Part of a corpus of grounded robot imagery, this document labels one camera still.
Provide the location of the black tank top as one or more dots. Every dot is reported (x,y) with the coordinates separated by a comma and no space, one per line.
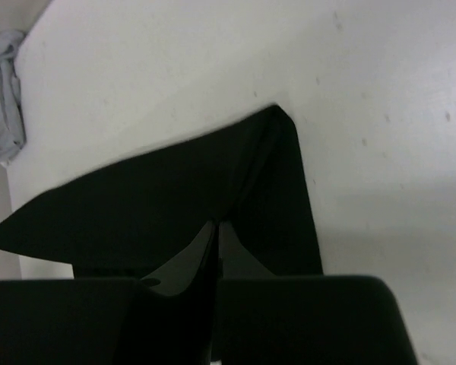
(129,218)

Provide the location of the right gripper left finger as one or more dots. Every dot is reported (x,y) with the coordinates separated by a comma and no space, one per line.
(163,318)

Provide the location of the folded grey tank top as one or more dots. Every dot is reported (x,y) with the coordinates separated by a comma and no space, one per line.
(12,131)

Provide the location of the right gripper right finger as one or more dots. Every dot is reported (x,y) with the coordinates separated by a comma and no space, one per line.
(267,319)

